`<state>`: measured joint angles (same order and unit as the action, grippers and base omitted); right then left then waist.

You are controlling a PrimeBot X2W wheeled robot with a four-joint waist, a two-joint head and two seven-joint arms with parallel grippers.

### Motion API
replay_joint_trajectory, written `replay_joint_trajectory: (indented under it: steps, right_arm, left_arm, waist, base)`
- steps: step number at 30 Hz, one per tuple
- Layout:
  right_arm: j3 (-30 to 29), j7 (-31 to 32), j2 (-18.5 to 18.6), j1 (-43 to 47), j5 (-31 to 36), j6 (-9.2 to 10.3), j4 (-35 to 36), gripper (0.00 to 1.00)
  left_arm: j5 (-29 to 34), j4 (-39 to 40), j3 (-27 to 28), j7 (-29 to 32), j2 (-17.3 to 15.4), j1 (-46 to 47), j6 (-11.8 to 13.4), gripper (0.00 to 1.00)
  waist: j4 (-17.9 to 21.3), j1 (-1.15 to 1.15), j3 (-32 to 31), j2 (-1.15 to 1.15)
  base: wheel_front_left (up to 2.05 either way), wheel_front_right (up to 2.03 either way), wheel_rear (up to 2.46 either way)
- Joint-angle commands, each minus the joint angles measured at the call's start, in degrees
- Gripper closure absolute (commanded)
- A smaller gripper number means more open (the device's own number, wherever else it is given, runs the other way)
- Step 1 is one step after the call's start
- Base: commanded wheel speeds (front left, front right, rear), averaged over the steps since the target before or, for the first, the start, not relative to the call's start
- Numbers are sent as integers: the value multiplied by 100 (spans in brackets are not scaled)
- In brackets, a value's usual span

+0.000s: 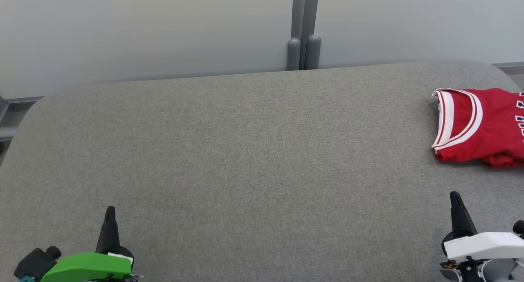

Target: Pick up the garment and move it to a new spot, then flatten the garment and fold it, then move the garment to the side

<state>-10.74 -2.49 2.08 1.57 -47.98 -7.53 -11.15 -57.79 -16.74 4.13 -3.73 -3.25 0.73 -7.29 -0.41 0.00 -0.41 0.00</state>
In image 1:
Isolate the red white basketball jersey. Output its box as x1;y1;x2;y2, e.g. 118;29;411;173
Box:
432;88;524;169

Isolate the grey fabric sofa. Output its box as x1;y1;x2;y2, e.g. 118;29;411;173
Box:
0;60;524;282

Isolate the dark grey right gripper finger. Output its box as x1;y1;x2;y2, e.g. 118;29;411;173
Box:
449;191;479;234

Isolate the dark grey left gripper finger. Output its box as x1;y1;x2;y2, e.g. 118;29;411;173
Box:
95;205;121;253

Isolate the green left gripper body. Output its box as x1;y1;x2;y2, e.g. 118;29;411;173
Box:
40;245;142;282

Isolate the grey window frame mullion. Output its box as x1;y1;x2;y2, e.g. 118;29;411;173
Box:
291;0;321;70

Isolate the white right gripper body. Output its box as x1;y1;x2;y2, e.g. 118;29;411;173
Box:
441;231;524;263

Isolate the grey rounded post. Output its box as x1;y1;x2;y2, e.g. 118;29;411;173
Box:
305;34;321;70
287;38;301;71

